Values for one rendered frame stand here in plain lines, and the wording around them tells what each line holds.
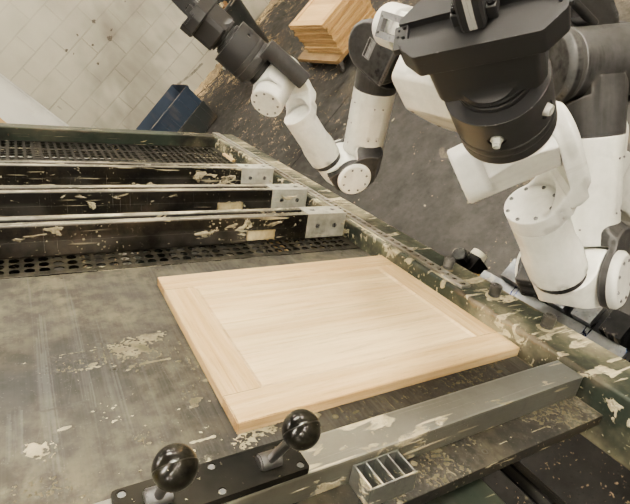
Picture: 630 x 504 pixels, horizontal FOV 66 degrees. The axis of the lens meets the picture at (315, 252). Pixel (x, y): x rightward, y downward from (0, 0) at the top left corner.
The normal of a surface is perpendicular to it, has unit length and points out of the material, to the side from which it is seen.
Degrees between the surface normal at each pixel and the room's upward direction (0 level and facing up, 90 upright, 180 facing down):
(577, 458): 0
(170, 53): 90
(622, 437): 39
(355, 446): 51
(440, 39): 16
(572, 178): 84
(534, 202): 7
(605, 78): 68
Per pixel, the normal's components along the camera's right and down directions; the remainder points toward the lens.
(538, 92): -0.48, -0.33
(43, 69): 0.54, 0.34
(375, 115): 0.24, 0.62
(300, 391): 0.15, -0.92
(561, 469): -0.58, -0.52
